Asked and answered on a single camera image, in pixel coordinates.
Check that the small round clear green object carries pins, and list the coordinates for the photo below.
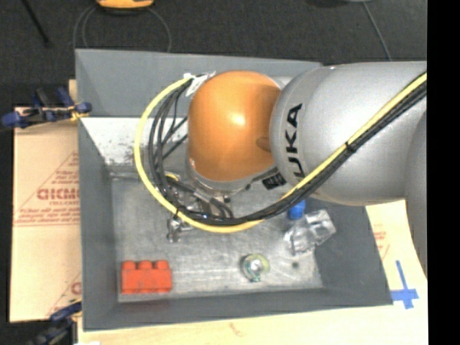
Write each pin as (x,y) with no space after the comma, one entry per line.
(255,266)

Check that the black cylinder on white bracket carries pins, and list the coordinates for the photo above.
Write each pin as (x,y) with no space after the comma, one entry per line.
(274,181)

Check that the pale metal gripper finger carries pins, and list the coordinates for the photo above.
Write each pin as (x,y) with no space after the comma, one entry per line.
(188,217)
(174,230)

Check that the red toy brick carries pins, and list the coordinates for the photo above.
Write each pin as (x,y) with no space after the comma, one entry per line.
(145,278)

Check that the clear plastic bottle, blue cap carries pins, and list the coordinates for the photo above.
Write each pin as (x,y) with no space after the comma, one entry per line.
(309,230)

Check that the grey metal bin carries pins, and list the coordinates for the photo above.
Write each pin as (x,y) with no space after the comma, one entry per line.
(215,257)

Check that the brown cardboard board, red print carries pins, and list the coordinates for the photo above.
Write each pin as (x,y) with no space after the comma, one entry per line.
(43,235)

